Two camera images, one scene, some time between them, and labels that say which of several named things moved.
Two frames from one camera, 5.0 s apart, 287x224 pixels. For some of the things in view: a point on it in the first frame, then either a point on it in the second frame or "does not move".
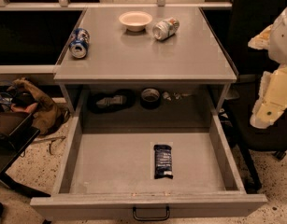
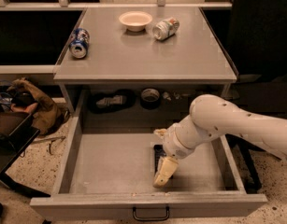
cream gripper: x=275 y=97 to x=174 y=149
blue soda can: x=78 y=43 does not move
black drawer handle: x=153 y=218 does not move
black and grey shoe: x=107 y=103 does not move
